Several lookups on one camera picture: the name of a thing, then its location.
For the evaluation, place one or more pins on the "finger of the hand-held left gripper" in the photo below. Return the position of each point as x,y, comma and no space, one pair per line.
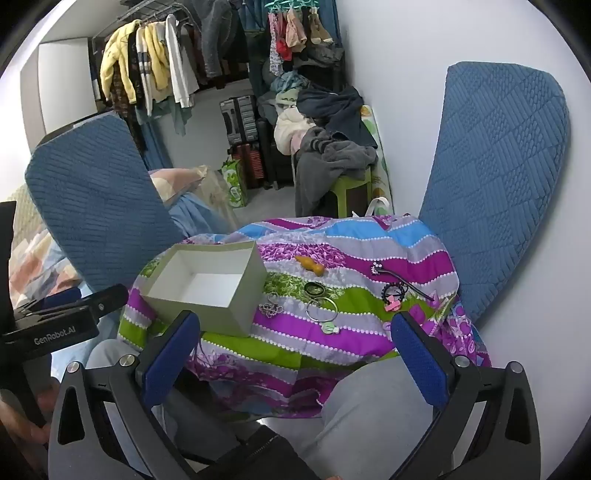
108,300

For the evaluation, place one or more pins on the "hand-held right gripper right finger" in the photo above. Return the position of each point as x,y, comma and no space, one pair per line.
420,364

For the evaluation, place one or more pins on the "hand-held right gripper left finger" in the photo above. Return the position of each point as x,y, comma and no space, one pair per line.
171,360

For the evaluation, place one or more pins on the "pink hair clip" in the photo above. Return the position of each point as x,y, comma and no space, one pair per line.
393,304

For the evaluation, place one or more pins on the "green hair clip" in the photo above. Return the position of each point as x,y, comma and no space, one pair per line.
329,328

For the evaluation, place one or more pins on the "person's left hand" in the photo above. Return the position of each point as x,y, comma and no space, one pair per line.
25,427

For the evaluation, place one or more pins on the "checked pastel blanket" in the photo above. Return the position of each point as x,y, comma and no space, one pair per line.
41,267

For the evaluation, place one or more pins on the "person's grey pants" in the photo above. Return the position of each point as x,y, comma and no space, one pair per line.
369,424

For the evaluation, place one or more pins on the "black lace round ornament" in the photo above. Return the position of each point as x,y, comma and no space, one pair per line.
385,290

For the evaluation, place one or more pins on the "blue quilted cushion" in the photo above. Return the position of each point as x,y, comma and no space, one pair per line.
498,184
101,203

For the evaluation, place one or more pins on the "colourful striped floral cloth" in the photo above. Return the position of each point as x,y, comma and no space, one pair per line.
323,350

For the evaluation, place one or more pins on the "black rhinestone hair stick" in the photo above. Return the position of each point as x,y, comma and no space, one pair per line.
381,268

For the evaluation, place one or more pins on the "light blue sheet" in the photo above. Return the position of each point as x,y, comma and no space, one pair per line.
198,214

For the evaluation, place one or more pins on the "beige patterned pillow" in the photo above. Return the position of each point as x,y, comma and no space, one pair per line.
184,180

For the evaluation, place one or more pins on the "wooden gourd ornament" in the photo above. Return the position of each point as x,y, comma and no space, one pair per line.
311,264

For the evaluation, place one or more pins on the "green printed bag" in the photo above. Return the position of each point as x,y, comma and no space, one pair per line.
235,184

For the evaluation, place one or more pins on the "floral printed board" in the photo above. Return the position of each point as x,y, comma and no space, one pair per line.
381,175

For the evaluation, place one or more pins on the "green plastic stool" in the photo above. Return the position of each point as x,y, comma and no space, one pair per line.
355,182

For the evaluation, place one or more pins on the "red suitcase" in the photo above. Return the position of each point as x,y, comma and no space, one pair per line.
251,166

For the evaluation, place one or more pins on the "grey sweatshirt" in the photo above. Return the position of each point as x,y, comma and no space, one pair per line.
318,170

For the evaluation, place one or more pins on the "striped hanging sweater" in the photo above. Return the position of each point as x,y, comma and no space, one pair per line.
143,69

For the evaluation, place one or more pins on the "yellow hooded jacket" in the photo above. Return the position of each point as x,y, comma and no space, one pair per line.
115,60
159,55

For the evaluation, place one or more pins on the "white hanging shirt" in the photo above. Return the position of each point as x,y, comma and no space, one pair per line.
180,64

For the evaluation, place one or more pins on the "white fluffy garment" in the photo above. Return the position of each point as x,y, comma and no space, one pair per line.
291,129

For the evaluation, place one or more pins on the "navy garment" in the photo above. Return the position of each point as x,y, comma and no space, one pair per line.
337,110

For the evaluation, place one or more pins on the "grey denim jacket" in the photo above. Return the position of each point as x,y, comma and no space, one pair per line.
214,41

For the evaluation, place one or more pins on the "metal clothes rack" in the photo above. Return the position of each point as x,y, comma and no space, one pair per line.
152,11

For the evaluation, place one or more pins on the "teal clip hanger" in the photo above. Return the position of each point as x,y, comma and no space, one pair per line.
291,3

